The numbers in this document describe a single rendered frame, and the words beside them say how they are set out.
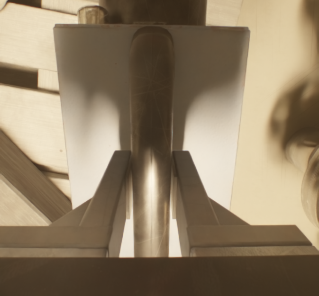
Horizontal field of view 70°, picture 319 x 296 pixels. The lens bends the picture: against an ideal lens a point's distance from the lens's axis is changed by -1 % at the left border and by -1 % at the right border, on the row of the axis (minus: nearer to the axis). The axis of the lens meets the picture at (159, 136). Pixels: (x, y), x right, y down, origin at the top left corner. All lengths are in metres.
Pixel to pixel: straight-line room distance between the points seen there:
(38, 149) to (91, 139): 0.34
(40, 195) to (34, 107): 0.17
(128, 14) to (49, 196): 0.39
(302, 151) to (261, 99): 0.16
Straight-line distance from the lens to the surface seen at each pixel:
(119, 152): 0.15
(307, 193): 0.50
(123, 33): 0.18
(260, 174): 0.70
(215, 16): 0.46
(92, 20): 0.19
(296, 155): 0.65
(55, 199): 0.52
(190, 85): 0.18
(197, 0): 0.22
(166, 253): 0.17
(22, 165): 0.51
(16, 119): 0.52
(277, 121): 0.67
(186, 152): 0.15
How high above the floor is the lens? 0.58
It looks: 73 degrees down
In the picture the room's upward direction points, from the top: 176 degrees clockwise
